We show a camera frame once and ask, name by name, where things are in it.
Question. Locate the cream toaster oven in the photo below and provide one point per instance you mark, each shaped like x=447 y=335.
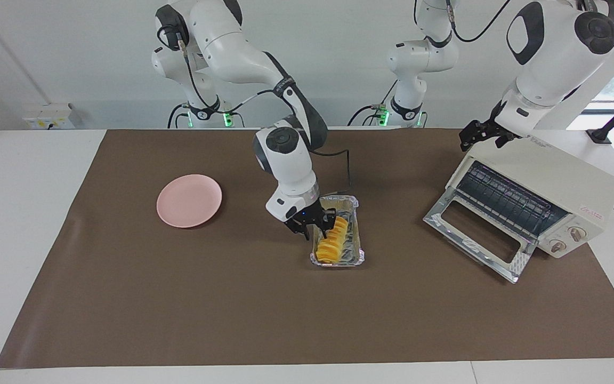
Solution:
x=563 y=181

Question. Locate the sliced yellow bread loaf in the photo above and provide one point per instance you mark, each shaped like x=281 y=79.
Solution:
x=331 y=248

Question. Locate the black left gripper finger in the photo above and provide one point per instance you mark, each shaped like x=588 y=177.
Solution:
x=504 y=140
x=472 y=134

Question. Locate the oven control knob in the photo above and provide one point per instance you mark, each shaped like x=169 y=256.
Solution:
x=577 y=233
x=557 y=246

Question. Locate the pink round plate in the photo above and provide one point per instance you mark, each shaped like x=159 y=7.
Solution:
x=190 y=201

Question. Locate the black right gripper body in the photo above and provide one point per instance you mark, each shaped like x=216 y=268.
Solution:
x=307 y=216

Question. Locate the white wall outlet box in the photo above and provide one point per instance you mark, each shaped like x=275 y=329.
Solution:
x=48 y=116

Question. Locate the aluminium foil tray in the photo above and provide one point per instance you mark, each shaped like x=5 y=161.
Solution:
x=354 y=234

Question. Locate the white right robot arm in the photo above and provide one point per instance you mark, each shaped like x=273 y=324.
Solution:
x=232 y=58

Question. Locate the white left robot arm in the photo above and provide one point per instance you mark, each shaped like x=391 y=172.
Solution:
x=552 y=58

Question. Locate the brown table mat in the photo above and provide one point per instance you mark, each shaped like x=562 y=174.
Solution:
x=232 y=293

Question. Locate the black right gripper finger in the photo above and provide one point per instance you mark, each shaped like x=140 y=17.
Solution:
x=305 y=233
x=329 y=224

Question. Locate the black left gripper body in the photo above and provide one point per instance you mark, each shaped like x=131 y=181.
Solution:
x=493 y=127

